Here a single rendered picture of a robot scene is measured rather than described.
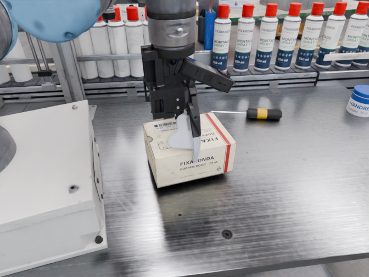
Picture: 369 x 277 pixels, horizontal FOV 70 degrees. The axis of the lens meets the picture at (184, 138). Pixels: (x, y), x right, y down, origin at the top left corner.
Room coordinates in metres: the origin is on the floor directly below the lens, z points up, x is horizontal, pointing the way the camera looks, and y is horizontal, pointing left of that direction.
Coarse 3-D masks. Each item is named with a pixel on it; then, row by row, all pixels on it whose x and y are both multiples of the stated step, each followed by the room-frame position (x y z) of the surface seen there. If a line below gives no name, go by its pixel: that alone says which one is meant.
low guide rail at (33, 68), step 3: (96, 63) 0.85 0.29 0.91; (6, 66) 0.82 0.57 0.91; (30, 66) 0.82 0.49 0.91; (33, 66) 0.82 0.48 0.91; (36, 66) 0.83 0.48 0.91; (42, 66) 0.83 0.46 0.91; (51, 66) 0.83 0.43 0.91; (54, 66) 0.83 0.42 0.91; (9, 69) 0.82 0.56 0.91; (30, 69) 0.82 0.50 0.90; (33, 69) 0.82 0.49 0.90; (36, 69) 0.83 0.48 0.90; (42, 69) 0.83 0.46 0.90; (51, 69) 0.83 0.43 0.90; (54, 69) 0.83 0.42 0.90; (9, 72) 0.81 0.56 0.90
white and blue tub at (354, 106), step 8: (360, 88) 0.69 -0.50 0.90; (368, 88) 0.69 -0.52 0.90; (352, 96) 0.69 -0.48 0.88; (360, 96) 0.66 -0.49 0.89; (368, 96) 0.65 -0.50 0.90; (352, 104) 0.67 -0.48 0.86; (360, 104) 0.66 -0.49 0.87; (368, 104) 0.65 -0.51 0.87; (352, 112) 0.67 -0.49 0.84; (360, 112) 0.65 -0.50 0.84; (368, 112) 0.65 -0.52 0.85
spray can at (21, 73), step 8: (16, 48) 0.78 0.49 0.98; (8, 56) 0.77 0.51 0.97; (16, 56) 0.77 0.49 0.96; (24, 56) 0.80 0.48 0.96; (16, 64) 0.77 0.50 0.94; (24, 64) 0.78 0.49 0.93; (16, 72) 0.77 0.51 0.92; (24, 72) 0.78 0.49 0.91; (16, 80) 0.77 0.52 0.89; (24, 80) 0.77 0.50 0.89
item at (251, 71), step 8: (272, 64) 0.93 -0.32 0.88; (232, 72) 0.86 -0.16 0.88; (248, 72) 0.86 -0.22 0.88; (256, 72) 0.86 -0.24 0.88; (264, 72) 0.86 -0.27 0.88; (272, 72) 0.86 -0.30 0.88; (280, 72) 0.86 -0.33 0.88; (288, 72) 0.86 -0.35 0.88; (296, 72) 0.86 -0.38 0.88; (304, 72) 0.86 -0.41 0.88; (32, 80) 0.79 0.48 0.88; (40, 80) 0.79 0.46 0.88; (48, 80) 0.79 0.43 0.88; (56, 80) 0.79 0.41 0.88; (88, 80) 0.79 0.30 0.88; (96, 80) 0.79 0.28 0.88; (104, 80) 0.79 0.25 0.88; (112, 80) 0.80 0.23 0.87; (120, 80) 0.79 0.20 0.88; (128, 80) 0.79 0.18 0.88; (136, 80) 0.80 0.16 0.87
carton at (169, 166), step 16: (144, 128) 0.46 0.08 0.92; (160, 128) 0.46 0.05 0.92; (176, 128) 0.46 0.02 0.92; (208, 128) 0.46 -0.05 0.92; (224, 128) 0.46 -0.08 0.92; (160, 144) 0.40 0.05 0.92; (208, 144) 0.40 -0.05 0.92; (224, 144) 0.40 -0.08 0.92; (160, 160) 0.36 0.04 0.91; (176, 160) 0.37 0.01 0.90; (192, 160) 0.38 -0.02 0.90; (208, 160) 0.39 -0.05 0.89; (224, 160) 0.40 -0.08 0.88; (160, 176) 0.36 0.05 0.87; (176, 176) 0.37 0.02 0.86; (192, 176) 0.38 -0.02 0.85; (208, 176) 0.39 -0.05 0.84
